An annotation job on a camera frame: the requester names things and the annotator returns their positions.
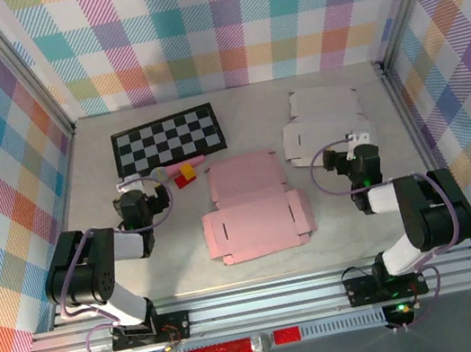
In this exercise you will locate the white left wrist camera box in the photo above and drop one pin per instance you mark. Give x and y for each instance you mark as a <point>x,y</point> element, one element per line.
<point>132,185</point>

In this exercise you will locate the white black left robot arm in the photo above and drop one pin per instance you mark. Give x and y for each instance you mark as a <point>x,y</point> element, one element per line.
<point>84,275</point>

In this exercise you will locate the yellow block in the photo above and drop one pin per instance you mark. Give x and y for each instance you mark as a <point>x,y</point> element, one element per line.
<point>189,171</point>

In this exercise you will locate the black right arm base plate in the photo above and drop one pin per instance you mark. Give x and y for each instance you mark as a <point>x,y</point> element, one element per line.
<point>361,290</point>

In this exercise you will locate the pink paper box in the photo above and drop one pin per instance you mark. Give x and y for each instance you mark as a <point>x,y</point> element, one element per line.
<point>258,226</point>

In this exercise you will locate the aluminium side rail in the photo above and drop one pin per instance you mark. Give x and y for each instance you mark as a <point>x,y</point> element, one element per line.
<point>414,131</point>

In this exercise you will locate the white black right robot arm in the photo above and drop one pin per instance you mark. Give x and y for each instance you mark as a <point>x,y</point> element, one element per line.
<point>434,214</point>

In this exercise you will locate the black white checkerboard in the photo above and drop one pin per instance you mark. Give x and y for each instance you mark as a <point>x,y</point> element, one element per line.
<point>168,142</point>

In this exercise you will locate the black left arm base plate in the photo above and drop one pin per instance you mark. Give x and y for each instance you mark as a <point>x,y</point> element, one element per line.
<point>175,325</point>

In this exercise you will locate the aluminium frame rail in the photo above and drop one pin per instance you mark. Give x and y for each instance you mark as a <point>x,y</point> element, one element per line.
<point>263,305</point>

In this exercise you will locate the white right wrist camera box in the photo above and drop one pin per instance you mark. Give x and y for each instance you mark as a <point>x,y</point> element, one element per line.
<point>358,136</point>

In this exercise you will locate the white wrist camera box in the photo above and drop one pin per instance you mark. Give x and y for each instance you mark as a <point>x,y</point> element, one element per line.
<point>132,185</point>
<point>358,136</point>

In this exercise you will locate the red block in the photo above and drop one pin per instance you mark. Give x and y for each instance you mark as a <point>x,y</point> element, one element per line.
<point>181,182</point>

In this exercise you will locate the white paper box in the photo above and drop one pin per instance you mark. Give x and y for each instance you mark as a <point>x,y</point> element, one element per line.
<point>326,123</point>

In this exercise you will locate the pink toy microphone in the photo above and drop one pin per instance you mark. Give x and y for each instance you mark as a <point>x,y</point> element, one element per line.
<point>173,170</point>

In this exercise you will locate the red glitter patch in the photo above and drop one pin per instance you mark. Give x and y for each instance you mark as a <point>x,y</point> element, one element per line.
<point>287,335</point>

